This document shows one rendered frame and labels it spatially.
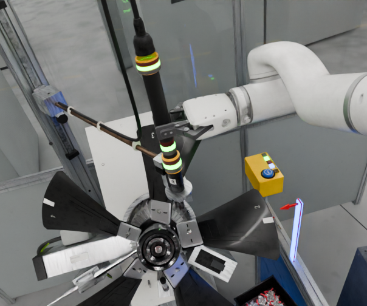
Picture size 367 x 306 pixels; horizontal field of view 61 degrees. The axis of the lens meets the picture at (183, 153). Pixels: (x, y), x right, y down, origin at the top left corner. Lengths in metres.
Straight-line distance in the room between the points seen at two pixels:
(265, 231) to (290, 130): 0.93
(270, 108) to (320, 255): 1.75
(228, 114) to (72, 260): 0.72
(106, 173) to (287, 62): 0.77
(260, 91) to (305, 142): 1.28
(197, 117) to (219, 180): 1.23
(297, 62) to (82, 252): 0.84
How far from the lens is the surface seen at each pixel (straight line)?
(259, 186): 1.23
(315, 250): 2.35
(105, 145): 1.16
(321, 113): 0.53
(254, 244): 0.95
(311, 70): 0.60
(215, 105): 0.66
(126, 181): 1.15
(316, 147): 2.00
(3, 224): 1.98
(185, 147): 0.87
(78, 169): 1.46
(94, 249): 1.09
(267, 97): 0.67
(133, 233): 0.94
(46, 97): 1.17
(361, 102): 0.47
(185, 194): 0.78
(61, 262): 1.12
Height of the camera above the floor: 1.95
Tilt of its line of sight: 40 degrees down
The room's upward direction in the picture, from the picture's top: 12 degrees counter-clockwise
